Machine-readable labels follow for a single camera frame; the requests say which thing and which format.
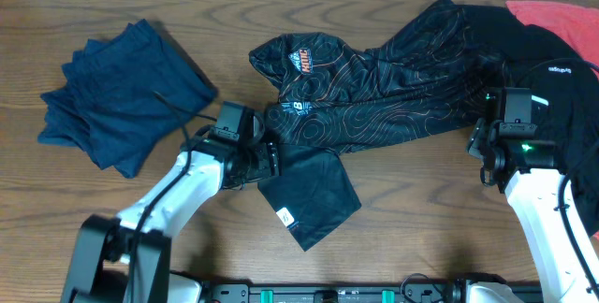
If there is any black orange patterned jersey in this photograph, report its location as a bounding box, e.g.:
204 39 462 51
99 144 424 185
249 0 505 250

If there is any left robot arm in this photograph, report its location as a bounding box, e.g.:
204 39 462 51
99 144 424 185
61 127 280 302

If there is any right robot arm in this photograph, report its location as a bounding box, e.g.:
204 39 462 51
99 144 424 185
466 118 598 302

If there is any plain black shirt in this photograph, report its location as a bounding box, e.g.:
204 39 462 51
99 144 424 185
460 3 599 238

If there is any red cloth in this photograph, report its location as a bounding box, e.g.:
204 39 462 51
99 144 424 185
505 0 598 65

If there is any folded navy blue shirt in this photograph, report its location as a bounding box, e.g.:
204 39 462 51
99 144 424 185
37 20 216 179

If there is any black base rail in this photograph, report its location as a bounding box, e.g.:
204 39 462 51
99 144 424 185
200 272 547 303

